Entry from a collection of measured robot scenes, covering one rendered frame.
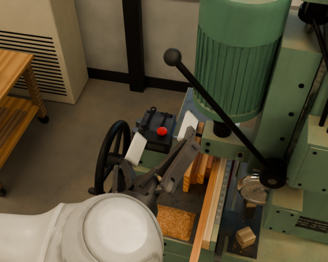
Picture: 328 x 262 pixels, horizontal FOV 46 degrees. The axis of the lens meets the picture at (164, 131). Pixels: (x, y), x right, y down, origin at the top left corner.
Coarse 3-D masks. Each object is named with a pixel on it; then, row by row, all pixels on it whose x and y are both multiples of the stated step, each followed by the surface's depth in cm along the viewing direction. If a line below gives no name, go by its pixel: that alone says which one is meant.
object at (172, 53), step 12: (168, 60) 72; (180, 60) 73; (192, 84) 76; (204, 96) 78; (216, 108) 79; (228, 120) 81; (240, 132) 83; (252, 144) 86; (264, 168) 89; (276, 168) 88; (264, 180) 90; (276, 180) 88; (288, 180) 91
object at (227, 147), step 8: (208, 120) 109; (208, 128) 107; (240, 128) 107; (248, 128) 107; (208, 136) 105; (216, 136) 105; (232, 136) 105; (248, 136) 105; (208, 144) 105; (216, 144) 105; (224, 144) 104; (232, 144) 103; (240, 144) 103; (200, 152) 110; (208, 152) 109; (216, 152) 108; (224, 152) 107; (232, 152) 106; (248, 152) 104
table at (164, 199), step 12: (192, 96) 139; (192, 108) 136; (180, 120) 132; (204, 120) 132; (144, 168) 122; (180, 180) 116; (204, 180) 116; (180, 192) 113; (192, 192) 113; (204, 192) 113; (168, 204) 110; (180, 204) 110; (192, 204) 110; (192, 228) 105; (168, 240) 104; (180, 240) 103; (192, 240) 103; (204, 252) 103
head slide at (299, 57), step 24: (288, 24) 78; (288, 48) 74; (312, 48) 73; (288, 72) 77; (312, 72) 76; (288, 96) 82; (264, 120) 89; (288, 120) 87; (264, 144) 95; (288, 144) 93
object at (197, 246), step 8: (216, 176) 112; (208, 184) 110; (208, 192) 108; (208, 200) 107; (208, 208) 105; (200, 216) 103; (200, 224) 102; (200, 232) 100; (200, 240) 99; (192, 248) 98; (200, 248) 99; (192, 256) 96
